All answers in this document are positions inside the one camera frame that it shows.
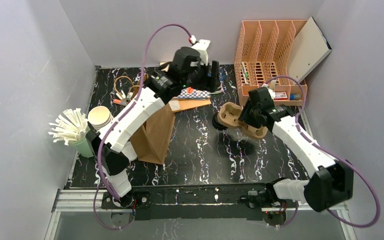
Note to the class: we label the checkered paper sheet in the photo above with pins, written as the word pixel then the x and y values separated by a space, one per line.
pixel 189 98

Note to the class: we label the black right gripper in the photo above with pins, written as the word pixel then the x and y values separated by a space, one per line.
pixel 246 116

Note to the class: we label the brown paper bag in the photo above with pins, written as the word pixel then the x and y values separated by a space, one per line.
pixel 150 141

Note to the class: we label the cardboard cup carrier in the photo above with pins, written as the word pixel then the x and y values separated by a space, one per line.
pixel 229 116

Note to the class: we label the black coffee cup lid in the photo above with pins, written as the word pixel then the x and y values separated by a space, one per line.
pixel 246 147

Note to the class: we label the orange file organizer rack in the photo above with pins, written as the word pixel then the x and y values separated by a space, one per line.
pixel 262 52

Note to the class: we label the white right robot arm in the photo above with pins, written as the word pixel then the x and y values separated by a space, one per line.
pixel 330 183

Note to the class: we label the green cup of stirrers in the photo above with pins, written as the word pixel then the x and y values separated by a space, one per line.
pixel 71 127

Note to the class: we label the white folder board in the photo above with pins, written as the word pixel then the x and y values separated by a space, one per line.
pixel 308 50

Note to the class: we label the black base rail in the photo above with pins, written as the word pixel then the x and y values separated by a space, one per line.
pixel 252 195

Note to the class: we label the stack of white lids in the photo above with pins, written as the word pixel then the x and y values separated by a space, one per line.
pixel 99 117

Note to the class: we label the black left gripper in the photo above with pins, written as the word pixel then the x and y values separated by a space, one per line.
pixel 214 75

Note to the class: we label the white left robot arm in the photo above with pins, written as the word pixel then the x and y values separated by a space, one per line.
pixel 111 144

